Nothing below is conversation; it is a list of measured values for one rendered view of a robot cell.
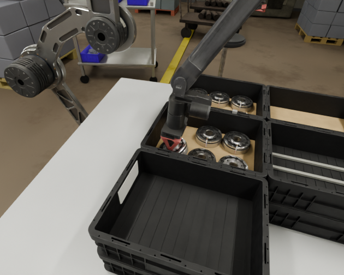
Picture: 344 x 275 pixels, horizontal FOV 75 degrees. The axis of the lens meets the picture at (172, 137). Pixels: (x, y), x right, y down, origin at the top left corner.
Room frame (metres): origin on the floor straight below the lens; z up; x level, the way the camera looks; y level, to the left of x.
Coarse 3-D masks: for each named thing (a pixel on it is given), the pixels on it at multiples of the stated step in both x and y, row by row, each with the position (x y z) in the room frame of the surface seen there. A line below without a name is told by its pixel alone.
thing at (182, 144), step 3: (168, 141) 0.63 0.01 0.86; (180, 141) 0.61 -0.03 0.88; (183, 141) 0.60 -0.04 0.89; (162, 144) 0.61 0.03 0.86; (180, 144) 0.59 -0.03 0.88; (183, 144) 0.59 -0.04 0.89; (159, 147) 0.60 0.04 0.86; (162, 147) 0.60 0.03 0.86; (165, 147) 0.59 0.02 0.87; (177, 147) 0.58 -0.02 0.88; (180, 147) 0.58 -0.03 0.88; (183, 147) 0.57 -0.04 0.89; (168, 150) 0.57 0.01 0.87; (174, 150) 0.56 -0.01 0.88; (177, 150) 0.57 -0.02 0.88; (180, 150) 0.56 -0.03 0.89
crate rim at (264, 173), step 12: (156, 120) 0.67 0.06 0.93; (264, 120) 0.70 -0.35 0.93; (264, 132) 0.64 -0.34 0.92; (144, 144) 0.53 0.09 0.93; (264, 144) 0.56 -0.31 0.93; (180, 156) 0.49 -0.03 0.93; (192, 156) 0.49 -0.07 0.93; (264, 156) 0.52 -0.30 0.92; (228, 168) 0.45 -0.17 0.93; (240, 168) 0.45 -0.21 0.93; (264, 168) 0.45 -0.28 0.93
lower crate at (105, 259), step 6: (102, 258) 0.23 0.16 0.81; (108, 258) 0.22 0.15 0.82; (108, 264) 0.23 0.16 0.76; (114, 264) 0.23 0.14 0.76; (120, 264) 0.21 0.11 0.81; (108, 270) 0.23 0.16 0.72; (114, 270) 0.23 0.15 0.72; (120, 270) 0.23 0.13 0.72; (126, 270) 0.22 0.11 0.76; (132, 270) 0.21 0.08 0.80; (138, 270) 0.20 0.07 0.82
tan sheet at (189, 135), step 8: (192, 128) 0.75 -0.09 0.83; (184, 136) 0.70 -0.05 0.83; (192, 136) 0.70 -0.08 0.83; (160, 144) 0.65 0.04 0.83; (192, 144) 0.65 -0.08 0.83; (216, 152) 0.61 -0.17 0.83; (224, 152) 0.62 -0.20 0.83; (248, 152) 0.62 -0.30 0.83; (216, 160) 0.57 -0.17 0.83; (248, 160) 0.58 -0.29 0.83; (248, 168) 0.54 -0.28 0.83
